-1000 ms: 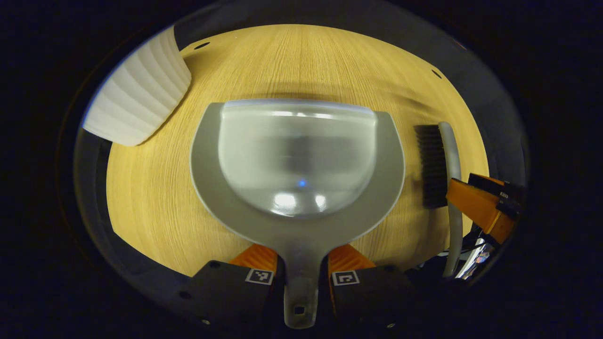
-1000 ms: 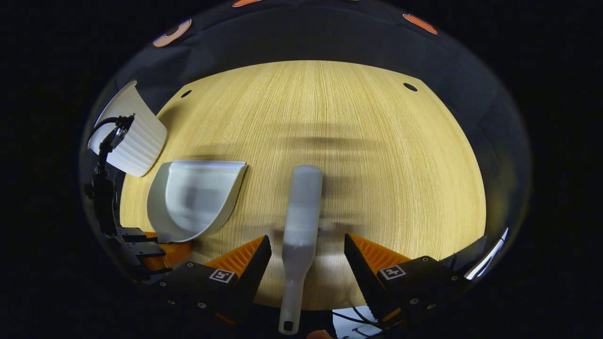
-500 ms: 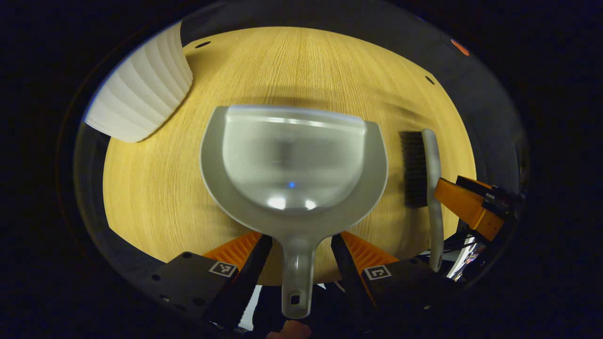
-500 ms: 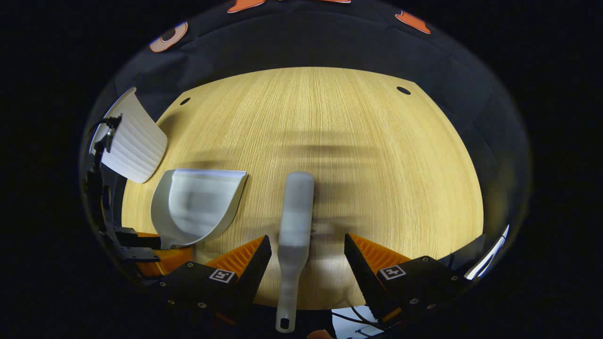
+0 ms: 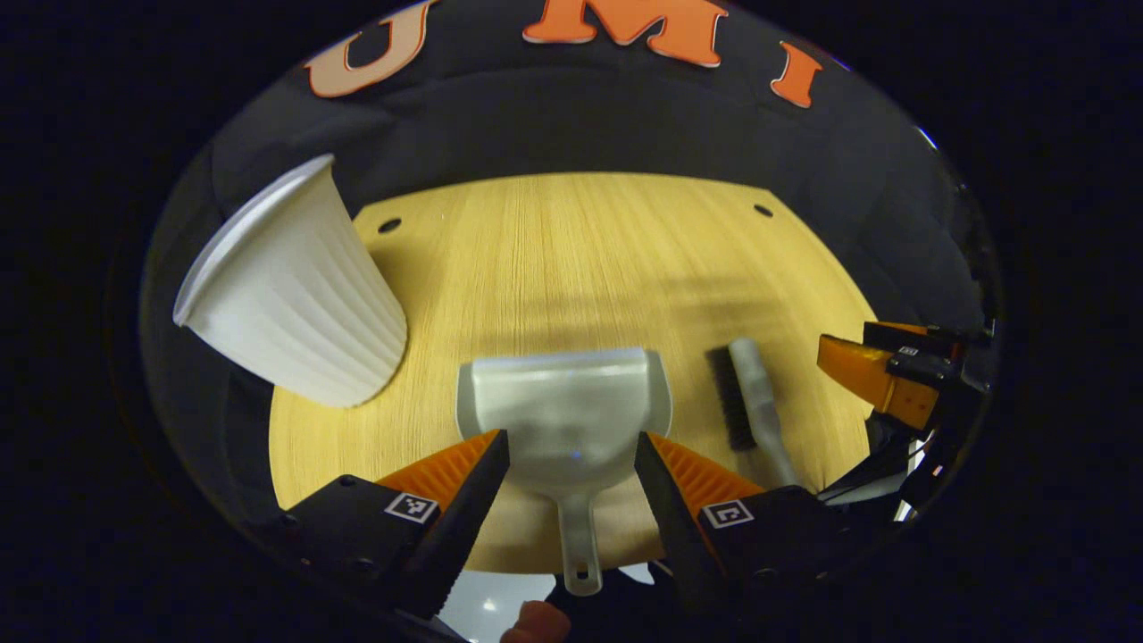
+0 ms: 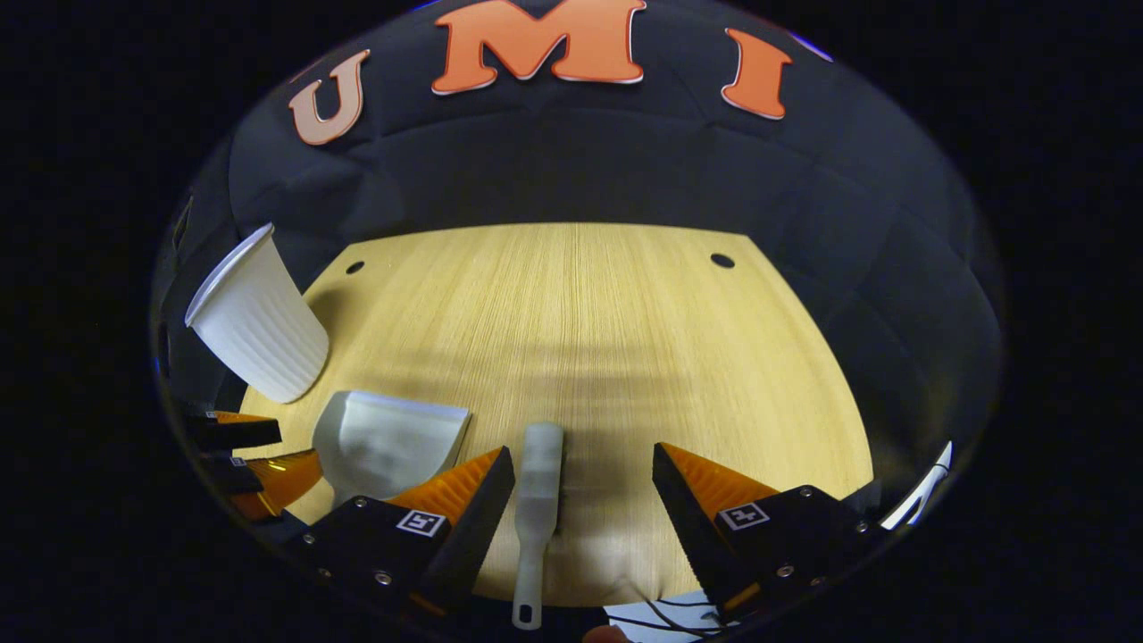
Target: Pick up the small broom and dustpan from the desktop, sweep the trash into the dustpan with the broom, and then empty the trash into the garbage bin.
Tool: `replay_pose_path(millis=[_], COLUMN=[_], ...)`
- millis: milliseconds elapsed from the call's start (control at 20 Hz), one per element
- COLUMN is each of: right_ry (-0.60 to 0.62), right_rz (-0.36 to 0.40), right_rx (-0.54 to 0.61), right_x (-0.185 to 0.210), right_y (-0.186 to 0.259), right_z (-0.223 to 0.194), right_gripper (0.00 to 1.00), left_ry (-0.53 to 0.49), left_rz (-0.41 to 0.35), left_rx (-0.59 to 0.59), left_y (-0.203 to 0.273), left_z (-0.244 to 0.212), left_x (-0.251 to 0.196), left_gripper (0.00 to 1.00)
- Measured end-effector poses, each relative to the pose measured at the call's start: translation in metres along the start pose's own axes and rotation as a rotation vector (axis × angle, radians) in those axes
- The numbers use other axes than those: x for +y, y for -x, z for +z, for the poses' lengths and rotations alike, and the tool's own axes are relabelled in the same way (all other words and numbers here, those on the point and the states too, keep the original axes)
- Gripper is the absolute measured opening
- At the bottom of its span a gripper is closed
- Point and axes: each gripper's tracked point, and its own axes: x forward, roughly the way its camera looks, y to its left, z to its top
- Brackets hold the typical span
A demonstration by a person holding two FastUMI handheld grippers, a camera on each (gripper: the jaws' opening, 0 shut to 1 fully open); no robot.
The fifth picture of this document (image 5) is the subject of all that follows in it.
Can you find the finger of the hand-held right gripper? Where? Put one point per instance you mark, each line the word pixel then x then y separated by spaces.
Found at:
pixel 866 375
pixel 929 332

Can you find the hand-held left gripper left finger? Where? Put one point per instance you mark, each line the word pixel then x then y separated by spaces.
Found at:
pixel 473 509

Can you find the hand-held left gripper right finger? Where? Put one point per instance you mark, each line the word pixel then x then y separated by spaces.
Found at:
pixel 665 509

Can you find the small grey broom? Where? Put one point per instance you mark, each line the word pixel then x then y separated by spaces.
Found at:
pixel 755 393

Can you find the grey plastic dustpan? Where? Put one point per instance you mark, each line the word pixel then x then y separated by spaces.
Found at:
pixel 563 411

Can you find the white ribbed garbage bin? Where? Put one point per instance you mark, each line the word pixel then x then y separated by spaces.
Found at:
pixel 295 304

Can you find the wooden desktop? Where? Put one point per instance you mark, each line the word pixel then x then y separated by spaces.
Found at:
pixel 580 268

